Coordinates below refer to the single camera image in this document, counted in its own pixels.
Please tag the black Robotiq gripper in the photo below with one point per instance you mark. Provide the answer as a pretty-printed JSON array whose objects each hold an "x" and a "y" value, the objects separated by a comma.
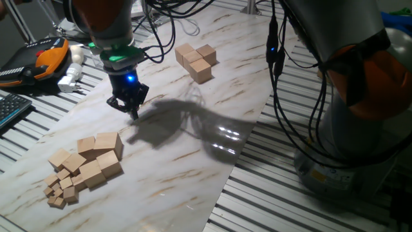
[{"x": 127, "y": 85}]

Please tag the large wooden cube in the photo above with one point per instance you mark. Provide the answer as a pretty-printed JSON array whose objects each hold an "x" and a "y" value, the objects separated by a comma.
[
  {"x": 84, "y": 146},
  {"x": 107, "y": 143},
  {"x": 183, "y": 51},
  {"x": 206, "y": 53},
  {"x": 192, "y": 57},
  {"x": 200, "y": 71}
]

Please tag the person left forearm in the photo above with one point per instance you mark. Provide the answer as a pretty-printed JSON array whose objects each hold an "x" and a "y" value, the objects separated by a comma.
[{"x": 2, "y": 11}]

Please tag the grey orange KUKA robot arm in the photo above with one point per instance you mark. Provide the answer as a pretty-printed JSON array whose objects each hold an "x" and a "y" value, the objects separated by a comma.
[{"x": 322, "y": 29}]

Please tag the medium wooden cube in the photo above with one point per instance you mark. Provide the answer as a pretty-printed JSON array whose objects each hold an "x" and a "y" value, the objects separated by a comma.
[
  {"x": 109, "y": 163},
  {"x": 92, "y": 174},
  {"x": 59, "y": 158},
  {"x": 74, "y": 162}
]

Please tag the white plug adapter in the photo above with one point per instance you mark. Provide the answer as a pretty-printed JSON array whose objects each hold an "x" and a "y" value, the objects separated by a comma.
[{"x": 72, "y": 72}]

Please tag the white egg shaped object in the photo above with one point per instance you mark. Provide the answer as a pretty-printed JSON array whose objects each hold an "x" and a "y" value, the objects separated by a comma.
[{"x": 77, "y": 53}]

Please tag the small wooden cube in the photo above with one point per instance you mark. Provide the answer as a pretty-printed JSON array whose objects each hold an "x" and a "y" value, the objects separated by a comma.
[
  {"x": 66, "y": 182},
  {"x": 71, "y": 194},
  {"x": 63, "y": 174},
  {"x": 51, "y": 179},
  {"x": 78, "y": 182}
]

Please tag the orange black teach pendant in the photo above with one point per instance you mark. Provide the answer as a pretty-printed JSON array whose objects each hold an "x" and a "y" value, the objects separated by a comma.
[{"x": 48, "y": 59}]

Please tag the white power strip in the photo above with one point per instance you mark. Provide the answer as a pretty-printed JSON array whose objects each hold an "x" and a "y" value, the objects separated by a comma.
[{"x": 137, "y": 8}]

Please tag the tiny wooden cube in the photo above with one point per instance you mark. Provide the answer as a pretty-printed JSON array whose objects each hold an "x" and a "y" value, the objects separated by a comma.
[
  {"x": 60, "y": 202},
  {"x": 58, "y": 192},
  {"x": 51, "y": 200},
  {"x": 48, "y": 191},
  {"x": 56, "y": 186}
]

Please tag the black filament spool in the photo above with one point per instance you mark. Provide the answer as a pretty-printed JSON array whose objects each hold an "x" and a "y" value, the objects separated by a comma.
[{"x": 69, "y": 14}]

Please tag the marble pattern board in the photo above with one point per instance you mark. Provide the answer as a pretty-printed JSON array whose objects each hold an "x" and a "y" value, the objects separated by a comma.
[{"x": 193, "y": 193}]

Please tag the black computer keyboard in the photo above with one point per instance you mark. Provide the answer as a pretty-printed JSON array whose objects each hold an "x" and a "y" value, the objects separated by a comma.
[{"x": 11, "y": 108}]

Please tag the brown cardboard box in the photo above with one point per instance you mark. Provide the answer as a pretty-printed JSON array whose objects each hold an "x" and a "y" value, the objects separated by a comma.
[{"x": 320, "y": 74}]

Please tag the blue bag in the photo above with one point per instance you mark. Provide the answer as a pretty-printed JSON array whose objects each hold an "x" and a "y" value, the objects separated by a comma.
[{"x": 399, "y": 21}]

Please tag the green cloth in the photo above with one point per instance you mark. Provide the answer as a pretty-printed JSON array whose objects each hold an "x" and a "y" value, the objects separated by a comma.
[{"x": 404, "y": 12}]

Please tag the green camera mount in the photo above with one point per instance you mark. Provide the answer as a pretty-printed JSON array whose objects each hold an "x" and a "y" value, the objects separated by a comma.
[{"x": 120, "y": 56}]

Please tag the aluminium frame post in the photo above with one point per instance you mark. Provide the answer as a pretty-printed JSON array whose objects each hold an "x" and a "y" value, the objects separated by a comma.
[
  {"x": 251, "y": 6},
  {"x": 17, "y": 21}
]

